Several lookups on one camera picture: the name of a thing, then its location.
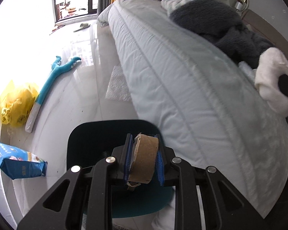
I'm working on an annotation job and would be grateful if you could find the cardboard tape roll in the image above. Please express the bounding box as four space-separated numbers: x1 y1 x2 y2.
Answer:
127 132 160 192

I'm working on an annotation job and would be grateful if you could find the white fluffy cloth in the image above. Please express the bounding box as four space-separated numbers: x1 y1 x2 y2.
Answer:
254 47 288 114

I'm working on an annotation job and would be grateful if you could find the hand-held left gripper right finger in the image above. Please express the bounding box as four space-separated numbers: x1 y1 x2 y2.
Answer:
155 134 271 230

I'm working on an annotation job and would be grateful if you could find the blue printed bag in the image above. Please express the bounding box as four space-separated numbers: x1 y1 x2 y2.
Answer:
0 142 48 180

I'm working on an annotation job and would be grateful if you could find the yellow plastic bag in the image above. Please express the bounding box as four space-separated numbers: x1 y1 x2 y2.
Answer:
0 80 40 128

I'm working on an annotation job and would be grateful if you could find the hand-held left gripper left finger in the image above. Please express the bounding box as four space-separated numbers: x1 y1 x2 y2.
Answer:
17 133 135 230

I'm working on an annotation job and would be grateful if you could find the black framed glass door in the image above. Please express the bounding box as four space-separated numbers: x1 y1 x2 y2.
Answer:
51 0 101 24

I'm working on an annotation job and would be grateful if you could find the bubble wrap sheet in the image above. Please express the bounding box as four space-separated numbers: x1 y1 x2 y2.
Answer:
105 65 132 102

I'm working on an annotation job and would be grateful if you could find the pale green slipper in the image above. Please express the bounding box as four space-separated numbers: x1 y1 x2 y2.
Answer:
73 23 91 33

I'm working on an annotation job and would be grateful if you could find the dark grey fleece blanket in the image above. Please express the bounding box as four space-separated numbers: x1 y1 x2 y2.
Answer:
169 0 276 69

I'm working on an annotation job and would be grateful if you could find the beige padded headboard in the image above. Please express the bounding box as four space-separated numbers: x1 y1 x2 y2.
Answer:
241 9 288 60

